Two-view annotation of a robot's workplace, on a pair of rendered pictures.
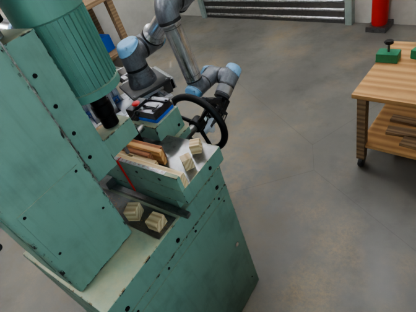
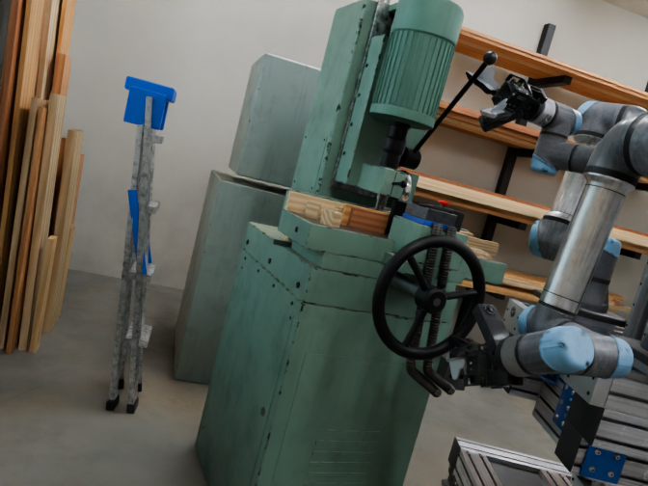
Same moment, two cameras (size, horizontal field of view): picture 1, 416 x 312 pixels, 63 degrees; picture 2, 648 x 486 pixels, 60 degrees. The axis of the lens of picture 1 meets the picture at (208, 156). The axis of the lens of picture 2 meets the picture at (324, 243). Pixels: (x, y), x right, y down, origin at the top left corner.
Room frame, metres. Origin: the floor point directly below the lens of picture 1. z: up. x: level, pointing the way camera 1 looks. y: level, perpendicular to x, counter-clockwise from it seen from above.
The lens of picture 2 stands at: (1.30, -1.27, 1.03)
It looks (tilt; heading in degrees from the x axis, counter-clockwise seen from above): 8 degrees down; 108
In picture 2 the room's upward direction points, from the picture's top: 15 degrees clockwise
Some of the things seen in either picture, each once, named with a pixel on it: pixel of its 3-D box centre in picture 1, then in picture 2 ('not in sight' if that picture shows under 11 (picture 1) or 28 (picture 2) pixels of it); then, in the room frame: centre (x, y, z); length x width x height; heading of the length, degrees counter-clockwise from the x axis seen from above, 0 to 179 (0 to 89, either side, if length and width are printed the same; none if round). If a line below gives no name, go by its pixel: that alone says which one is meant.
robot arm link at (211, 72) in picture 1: (211, 75); (589, 352); (1.48, -0.15, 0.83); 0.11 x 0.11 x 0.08; 39
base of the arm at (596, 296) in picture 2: not in sight; (585, 289); (1.54, 0.65, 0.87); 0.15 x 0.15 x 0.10
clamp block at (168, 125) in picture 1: (156, 124); (425, 242); (1.10, 0.14, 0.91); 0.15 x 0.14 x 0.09; 43
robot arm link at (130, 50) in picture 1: (131, 52); not in sight; (1.71, 0.18, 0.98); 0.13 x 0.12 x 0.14; 129
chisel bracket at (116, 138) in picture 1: (113, 138); (381, 183); (0.92, 0.26, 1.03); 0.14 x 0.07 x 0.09; 133
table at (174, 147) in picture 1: (147, 147); (403, 252); (1.04, 0.20, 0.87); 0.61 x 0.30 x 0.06; 43
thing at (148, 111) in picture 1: (149, 107); (436, 214); (1.10, 0.14, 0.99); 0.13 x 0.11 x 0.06; 43
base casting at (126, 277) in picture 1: (128, 216); (339, 267); (0.85, 0.33, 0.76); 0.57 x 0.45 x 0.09; 133
